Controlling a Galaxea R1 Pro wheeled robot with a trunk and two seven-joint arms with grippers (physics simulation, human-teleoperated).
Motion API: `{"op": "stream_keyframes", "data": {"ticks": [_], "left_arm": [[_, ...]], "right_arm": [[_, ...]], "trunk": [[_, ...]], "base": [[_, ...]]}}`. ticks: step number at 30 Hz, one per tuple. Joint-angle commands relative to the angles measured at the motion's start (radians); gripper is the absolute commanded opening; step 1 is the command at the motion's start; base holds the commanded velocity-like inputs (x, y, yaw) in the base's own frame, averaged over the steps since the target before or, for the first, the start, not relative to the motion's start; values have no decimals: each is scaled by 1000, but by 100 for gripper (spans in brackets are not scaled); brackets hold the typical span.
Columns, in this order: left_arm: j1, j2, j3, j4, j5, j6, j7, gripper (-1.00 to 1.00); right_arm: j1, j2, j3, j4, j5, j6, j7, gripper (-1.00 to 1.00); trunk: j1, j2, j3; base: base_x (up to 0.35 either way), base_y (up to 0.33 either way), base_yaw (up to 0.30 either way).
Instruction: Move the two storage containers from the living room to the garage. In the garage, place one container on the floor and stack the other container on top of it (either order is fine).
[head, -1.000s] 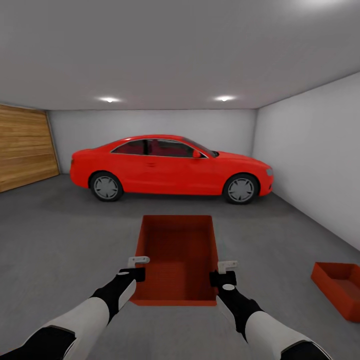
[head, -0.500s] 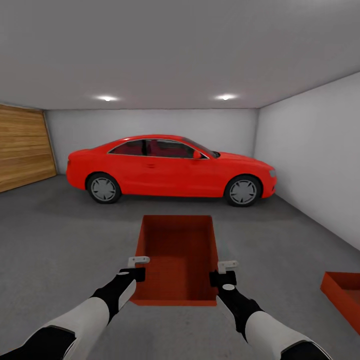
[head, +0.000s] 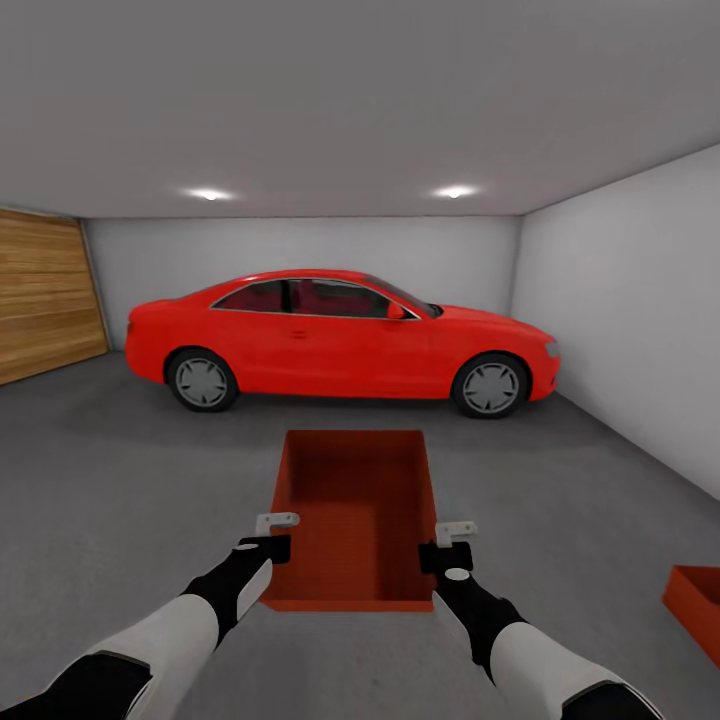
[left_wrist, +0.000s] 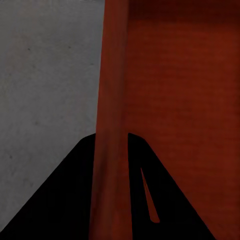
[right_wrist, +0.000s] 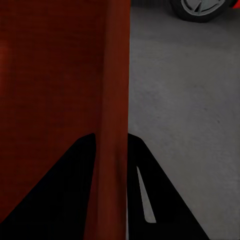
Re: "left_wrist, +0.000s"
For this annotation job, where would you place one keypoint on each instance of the storage box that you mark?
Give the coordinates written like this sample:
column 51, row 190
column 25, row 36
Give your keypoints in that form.
column 169, row 73

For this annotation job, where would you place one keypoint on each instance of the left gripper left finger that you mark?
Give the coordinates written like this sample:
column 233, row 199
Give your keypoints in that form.
column 60, row 208

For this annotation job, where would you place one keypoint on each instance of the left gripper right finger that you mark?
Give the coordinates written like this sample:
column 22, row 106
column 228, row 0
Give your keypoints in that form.
column 178, row 219

